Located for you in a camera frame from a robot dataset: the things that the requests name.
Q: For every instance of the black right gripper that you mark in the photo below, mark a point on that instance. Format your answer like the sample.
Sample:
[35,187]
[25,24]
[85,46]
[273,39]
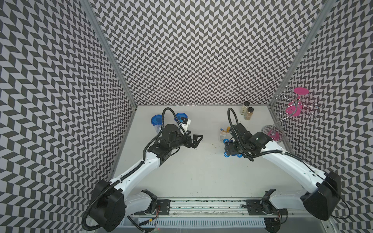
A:
[229,149]

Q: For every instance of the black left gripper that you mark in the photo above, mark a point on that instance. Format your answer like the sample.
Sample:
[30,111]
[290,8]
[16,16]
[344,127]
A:
[194,143]

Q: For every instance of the blue lid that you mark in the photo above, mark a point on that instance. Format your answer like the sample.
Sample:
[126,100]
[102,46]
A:
[156,120]
[179,116]
[225,154]

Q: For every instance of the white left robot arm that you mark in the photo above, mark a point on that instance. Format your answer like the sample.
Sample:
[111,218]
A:
[111,201]

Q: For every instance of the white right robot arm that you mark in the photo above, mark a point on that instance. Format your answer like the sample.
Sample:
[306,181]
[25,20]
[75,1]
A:
[321,192]

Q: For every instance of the pink plastic glass upper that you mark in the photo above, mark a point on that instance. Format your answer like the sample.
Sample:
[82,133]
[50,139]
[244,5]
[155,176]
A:
[301,91]

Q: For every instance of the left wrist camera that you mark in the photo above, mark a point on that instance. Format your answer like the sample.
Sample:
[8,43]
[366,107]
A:
[184,122]

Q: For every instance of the aluminium front rail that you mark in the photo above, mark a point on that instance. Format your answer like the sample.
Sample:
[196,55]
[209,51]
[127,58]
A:
[219,215]

